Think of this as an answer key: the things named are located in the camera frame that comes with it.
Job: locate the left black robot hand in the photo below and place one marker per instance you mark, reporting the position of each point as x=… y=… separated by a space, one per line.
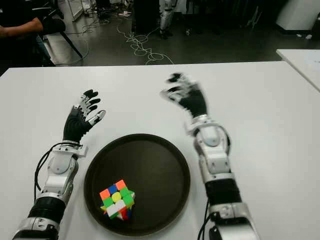
x=73 y=125

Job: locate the seated person in black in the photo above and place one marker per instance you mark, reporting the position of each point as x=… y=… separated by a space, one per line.
x=15 y=15

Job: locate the silver humanoid robot legs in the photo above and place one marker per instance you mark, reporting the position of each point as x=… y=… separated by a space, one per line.
x=165 y=17

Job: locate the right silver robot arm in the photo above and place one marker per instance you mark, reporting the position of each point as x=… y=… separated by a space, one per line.
x=220 y=170

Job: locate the small white floor object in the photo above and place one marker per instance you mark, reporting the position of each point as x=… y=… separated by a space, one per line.
x=188 y=31

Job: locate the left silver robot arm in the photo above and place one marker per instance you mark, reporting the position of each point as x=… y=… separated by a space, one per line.
x=57 y=165

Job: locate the grey folded tripod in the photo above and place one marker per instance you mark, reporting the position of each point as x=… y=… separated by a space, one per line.
x=252 y=17

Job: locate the white power strip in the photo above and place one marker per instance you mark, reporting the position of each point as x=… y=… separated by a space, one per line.
x=124 y=13

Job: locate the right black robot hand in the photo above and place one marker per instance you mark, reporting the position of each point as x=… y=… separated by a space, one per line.
x=195 y=100

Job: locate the white side table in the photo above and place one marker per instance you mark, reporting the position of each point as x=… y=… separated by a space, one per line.
x=305 y=65

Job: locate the white paper scrap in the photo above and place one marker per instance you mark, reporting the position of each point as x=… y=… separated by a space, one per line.
x=298 y=34
x=309 y=36

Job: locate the black office chair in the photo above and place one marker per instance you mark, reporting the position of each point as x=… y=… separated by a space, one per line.
x=53 y=25

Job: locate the black cabinet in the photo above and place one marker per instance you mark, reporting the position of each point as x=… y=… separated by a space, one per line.
x=146 y=15

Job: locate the dark brown round plate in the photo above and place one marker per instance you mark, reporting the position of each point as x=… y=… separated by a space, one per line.
x=137 y=185

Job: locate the white machine base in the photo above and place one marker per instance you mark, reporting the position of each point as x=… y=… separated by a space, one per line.
x=297 y=12

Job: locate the white board panel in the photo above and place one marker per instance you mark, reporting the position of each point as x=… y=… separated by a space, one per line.
x=72 y=10

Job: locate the multicoloured Rubik's cube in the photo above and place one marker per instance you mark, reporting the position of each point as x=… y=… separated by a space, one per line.
x=117 y=200

